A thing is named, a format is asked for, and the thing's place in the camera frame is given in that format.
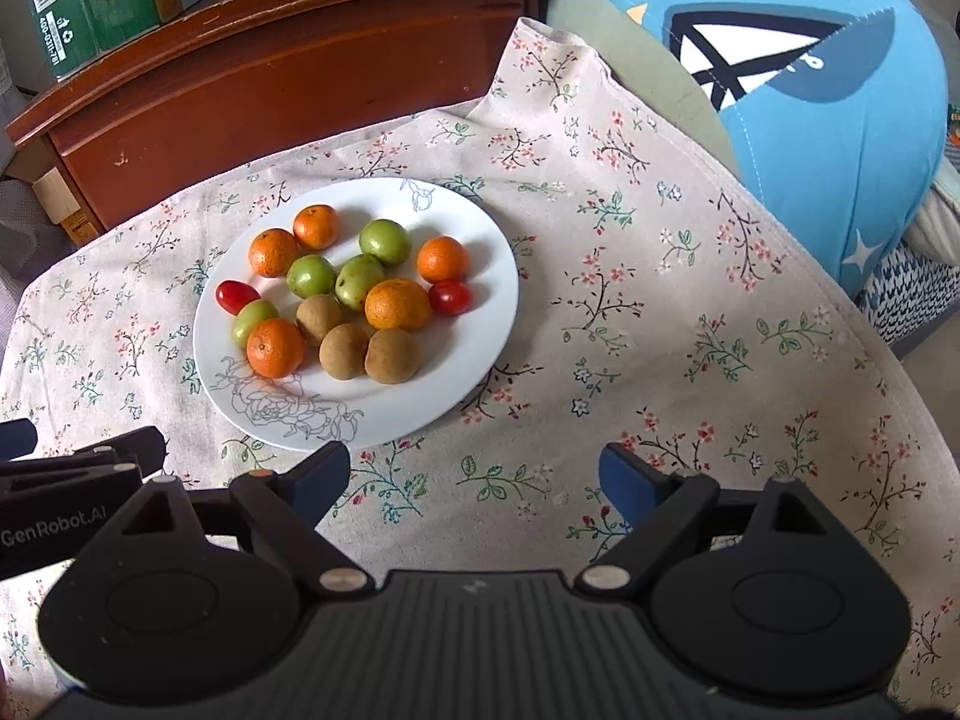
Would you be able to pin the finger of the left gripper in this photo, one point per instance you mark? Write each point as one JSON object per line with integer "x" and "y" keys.
{"x": 18, "y": 438}
{"x": 146, "y": 447}

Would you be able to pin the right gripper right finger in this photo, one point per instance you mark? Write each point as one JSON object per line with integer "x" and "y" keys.
{"x": 668, "y": 516}

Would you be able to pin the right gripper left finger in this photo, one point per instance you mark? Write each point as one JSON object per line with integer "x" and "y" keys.
{"x": 282, "y": 511}

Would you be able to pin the orange mandarin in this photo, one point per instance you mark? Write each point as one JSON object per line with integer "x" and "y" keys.
{"x": 397, "y": 303}
{"x": 272, "y": 252}
{"x": 442, "y": 259}
{"x": 275, "y": 349}
{"x": 316, "y": 227}

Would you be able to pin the red cherry tomato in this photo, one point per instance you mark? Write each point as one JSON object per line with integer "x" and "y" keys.
{"x": 450, "y": 298}
{"x": 232, "y": 296}

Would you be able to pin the green jujube fruit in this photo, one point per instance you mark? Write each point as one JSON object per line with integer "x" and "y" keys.
{"x": 386, "y": 240}
{"x": 356, "y": 278}
{"x": 249, "y": 318}
{"x": 311, "y": 275}

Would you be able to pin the brown longan fruit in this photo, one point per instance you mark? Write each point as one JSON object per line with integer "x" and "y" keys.
{"x": 342, "y": 352}
{"x": 393, "y": 356}
{"x": 318, "y": 315}

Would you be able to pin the cardboard box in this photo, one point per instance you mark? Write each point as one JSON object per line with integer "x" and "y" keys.
{"x": 60, "y": 202}

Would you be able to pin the green grey cushion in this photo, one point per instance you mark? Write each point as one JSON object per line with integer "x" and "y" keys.
{"x": 641, "y": 64}

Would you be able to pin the brown wooden cabinet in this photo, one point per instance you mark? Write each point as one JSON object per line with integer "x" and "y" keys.
{"x": 234, "y": 80}

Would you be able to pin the blue shark plush pillow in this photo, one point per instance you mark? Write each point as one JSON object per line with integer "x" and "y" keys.
{"x": 835, "y": 110}

